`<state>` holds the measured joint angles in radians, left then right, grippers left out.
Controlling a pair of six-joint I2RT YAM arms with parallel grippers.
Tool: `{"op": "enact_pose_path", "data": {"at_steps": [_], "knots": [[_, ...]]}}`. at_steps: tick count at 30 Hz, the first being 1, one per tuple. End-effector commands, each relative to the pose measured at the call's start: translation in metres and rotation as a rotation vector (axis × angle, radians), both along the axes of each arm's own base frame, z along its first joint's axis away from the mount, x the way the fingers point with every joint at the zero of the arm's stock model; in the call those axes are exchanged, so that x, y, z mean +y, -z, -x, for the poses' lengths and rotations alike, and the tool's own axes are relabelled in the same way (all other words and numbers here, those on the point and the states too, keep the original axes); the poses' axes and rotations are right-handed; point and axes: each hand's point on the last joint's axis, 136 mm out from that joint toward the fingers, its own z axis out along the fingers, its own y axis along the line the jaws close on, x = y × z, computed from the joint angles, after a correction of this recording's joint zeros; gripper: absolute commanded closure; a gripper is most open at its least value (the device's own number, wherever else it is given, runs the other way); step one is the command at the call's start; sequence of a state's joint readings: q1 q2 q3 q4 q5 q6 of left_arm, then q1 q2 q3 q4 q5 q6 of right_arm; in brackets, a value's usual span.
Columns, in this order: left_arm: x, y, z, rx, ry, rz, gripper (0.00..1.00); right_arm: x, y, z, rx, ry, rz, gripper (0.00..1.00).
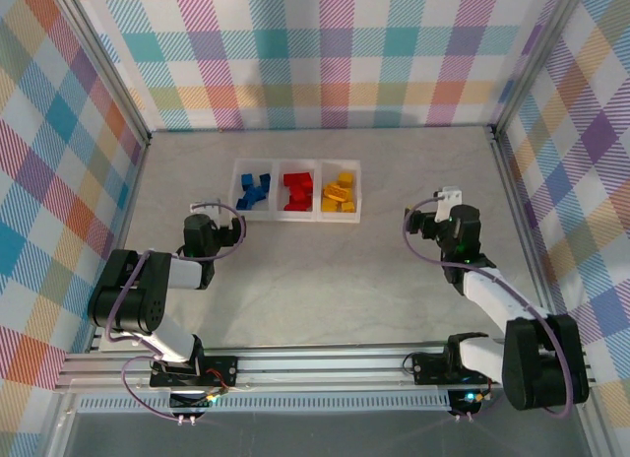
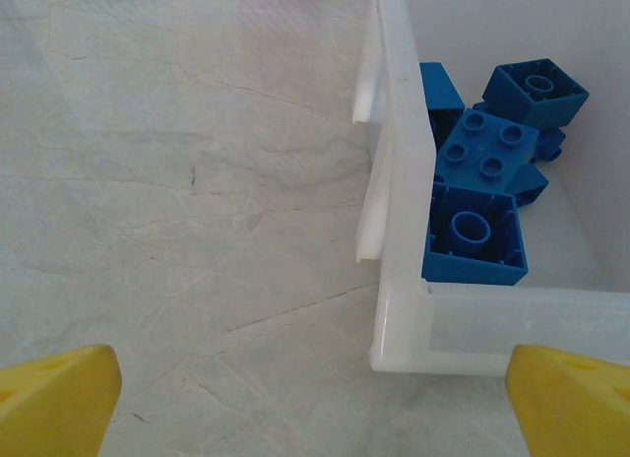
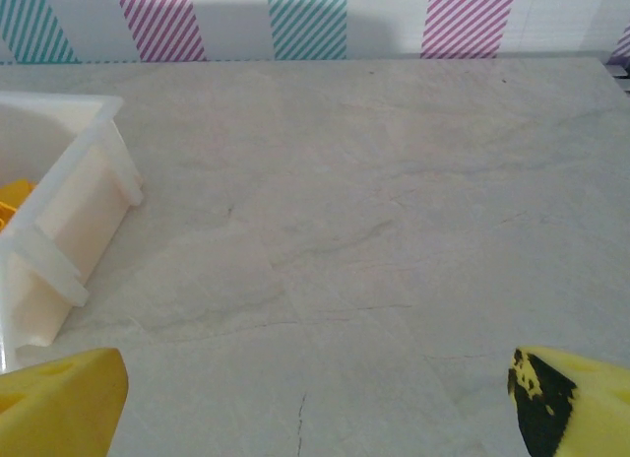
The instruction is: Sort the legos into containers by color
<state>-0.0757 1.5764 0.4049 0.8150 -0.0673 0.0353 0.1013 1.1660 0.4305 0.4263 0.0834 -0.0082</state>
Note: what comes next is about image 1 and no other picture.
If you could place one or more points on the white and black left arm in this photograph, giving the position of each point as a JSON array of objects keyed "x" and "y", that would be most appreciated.
[{"x": 128, "y": 289}]

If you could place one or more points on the yellow two-by-two lego brick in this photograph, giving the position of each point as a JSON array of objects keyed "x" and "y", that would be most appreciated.
[
  {"x": 348, "y": 208},
  {"x": 347, "y": 179},
  {"x": 331, "y": 206}
]

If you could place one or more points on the long aluminium mounting rail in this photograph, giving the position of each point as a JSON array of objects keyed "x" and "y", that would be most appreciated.
[{"x": 320, "y": 366}]

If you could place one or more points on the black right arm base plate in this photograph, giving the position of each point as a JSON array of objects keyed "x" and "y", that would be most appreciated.
[{"x": 425, "y": 368}]

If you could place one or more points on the aluminium side rail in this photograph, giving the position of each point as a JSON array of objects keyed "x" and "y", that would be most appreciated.
[
  {"x": 134, "y": 181},
  {"x": 529, "y": 230}
]

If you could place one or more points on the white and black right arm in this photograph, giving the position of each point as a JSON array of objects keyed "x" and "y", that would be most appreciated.
[{"x": 541, "y": 363}]

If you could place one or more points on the aluminium frame post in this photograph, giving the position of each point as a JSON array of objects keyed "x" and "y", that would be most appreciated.
[
  {"x": 105, "y": 58},
  {"x": 536, "y": 58}
]

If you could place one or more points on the white plastic bin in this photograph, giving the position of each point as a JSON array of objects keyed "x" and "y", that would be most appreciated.
[
  {"x": 330, "y": 174},
  {"x": 295, "y": 215},
  {"x": 256, "y": 215}
]

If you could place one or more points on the colourful plaid backdrop cloth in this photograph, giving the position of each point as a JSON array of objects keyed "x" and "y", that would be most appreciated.
[
  {"x": 39, "y": 181},
  {"x": 590, "y": 206},
  {"x": 315, "y": 58}
]

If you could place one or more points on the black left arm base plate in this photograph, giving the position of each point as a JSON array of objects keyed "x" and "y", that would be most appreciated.
[{"x": 224, "y": 371}]

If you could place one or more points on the red two-by-four lego brick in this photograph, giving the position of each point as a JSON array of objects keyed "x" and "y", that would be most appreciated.
[
  {"x": 306, "y": 187},
  {"x": 296, "y": 178}
]

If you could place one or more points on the circuit board with green light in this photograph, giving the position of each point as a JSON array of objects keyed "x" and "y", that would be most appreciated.
[
  {"x": 467, "y": 400},
  {"x": 189, "y": 402}
]

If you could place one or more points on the red curved lego brick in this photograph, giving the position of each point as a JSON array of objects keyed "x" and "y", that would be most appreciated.
[
  {"x": 301, "y": 196},
  {"x": 301, "y": 207},
  {"x": 290, "y": 206}
]

